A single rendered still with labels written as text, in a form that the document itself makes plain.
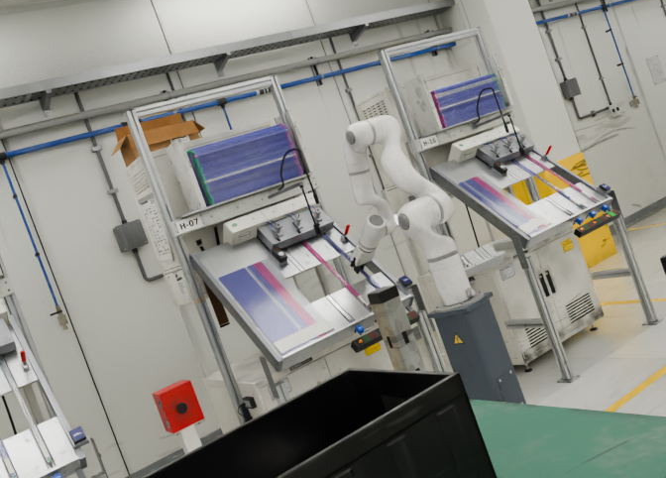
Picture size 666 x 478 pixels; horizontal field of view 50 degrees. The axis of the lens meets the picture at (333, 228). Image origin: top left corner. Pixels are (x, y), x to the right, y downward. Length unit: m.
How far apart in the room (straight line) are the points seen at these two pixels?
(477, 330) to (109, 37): 3.23
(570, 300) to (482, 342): 1.61
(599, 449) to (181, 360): 4.12
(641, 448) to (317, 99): 4.86
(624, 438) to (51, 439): 2.16
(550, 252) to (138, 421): 2.64
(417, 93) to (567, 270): 1.31
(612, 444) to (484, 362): 2.01
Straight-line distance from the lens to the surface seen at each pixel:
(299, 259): 3.17
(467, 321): 2.62
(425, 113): 3.98
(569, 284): 4.21
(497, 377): 2.71
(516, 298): 3.91
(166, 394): 2.72
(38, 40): 4.84
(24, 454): 2.60
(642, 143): 7.87
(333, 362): 3.22
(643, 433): 0.68
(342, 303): 2.99
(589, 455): 0.66
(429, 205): 2.61
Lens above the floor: 1.23
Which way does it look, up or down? 2 degrees down
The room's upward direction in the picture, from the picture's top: 20 degrees counter-clockwise
